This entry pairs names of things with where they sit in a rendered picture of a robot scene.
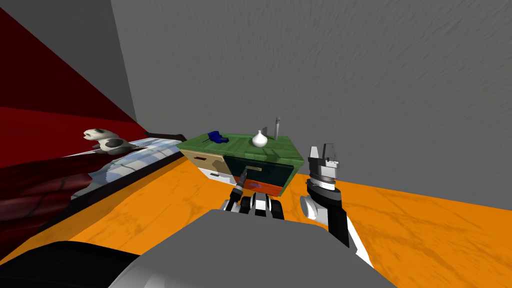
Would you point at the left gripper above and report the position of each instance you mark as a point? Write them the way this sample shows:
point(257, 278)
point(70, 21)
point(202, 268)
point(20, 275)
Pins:
point(243, 176)

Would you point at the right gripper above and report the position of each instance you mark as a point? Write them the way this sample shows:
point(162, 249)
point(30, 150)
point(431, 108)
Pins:
point(326, 168)

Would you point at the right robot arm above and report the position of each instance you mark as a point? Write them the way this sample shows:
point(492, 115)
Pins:
point(336, 216)

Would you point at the white drawer front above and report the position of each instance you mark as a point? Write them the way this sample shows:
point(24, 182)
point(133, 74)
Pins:
point(224, 179)

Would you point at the red drawer front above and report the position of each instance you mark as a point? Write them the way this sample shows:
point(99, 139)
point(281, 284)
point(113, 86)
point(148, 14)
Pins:
point(270, 188)

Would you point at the dark green drawer front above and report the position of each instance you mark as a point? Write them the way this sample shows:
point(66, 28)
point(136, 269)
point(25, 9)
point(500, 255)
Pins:
point(276, 170)

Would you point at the tan drawer front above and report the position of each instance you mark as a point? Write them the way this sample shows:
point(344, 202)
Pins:
point(212, 163)

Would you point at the white round vase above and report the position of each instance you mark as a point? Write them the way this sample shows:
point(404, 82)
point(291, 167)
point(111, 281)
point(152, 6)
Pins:
point(259, 140)

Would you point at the green dresser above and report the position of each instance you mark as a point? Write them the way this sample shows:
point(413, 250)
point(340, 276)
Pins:
point(276, 150)

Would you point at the blue toy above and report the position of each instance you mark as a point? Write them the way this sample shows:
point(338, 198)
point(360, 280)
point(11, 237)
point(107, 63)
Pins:
point(217, 137)

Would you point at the tall grey bottle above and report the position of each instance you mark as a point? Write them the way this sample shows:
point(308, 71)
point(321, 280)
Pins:
point(276, 128)

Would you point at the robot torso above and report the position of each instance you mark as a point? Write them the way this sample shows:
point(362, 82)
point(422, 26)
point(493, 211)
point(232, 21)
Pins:
point(248, 252)

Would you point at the bed with dark red blanket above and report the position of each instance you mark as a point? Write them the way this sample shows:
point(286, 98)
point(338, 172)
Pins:
point(132, 162)

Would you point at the black and white plush toy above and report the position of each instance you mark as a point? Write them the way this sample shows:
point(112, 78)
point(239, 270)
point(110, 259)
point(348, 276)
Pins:
point(108, 143)

